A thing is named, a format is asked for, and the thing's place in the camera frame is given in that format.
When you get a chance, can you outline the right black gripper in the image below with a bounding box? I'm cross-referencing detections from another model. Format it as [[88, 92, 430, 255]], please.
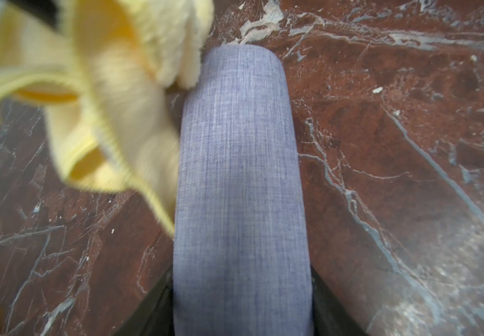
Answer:
[[7, 0, 59, 27]]

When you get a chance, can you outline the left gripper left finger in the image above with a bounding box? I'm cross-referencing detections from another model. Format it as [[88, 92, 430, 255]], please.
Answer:
[[114, 266, 174, 336]]

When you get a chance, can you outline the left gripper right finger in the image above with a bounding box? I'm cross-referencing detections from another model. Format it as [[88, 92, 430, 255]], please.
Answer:
[[311, 266, 368, 336]]

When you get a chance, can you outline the yellow microfiber cloth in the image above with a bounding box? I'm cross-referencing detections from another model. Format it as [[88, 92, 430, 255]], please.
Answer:
[[0, 1, 214, 235]]

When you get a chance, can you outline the blue-grey fabric eyeglass case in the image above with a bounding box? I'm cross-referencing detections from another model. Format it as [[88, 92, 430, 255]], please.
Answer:
[[173, 45, 313, 335]]

